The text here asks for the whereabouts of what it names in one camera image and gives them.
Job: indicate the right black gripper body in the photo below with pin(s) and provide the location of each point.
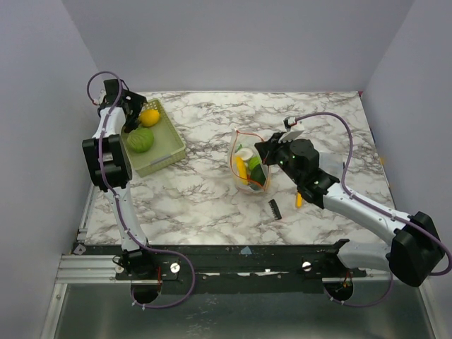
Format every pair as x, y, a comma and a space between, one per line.
268, 150

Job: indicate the white toy garlic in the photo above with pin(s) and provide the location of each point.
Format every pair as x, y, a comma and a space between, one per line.
245, 154

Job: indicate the clear zip top bag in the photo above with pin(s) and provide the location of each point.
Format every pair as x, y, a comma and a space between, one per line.
247, 170

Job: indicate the small yellow toy pepper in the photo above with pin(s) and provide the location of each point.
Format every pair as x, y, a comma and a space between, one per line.
241, 167

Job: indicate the green plastic basket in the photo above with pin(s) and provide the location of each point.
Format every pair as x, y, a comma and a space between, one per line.
167, 149

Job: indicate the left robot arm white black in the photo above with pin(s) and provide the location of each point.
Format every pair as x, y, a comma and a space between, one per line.
110, 170

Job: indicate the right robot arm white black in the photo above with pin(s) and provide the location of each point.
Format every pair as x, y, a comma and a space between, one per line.
411, 248

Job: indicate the orange toy fruit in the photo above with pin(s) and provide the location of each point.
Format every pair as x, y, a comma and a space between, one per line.
149, 117

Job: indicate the clear plastic screw box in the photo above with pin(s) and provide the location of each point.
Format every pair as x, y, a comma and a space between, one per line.
332, 164

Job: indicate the green toy cabbage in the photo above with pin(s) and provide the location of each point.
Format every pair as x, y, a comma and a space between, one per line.
140, 140

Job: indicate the black bit holder strip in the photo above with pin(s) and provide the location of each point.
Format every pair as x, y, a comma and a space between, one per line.
275, 209

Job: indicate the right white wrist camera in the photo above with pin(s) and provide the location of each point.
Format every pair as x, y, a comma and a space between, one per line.
292, 131

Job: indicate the yellow handle screwdriver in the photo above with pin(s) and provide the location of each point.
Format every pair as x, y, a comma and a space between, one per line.
299, 201

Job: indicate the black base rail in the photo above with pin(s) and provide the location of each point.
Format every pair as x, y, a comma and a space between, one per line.
197, 284

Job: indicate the aluminium extrusion rail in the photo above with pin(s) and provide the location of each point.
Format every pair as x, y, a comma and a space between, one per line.
88, 268

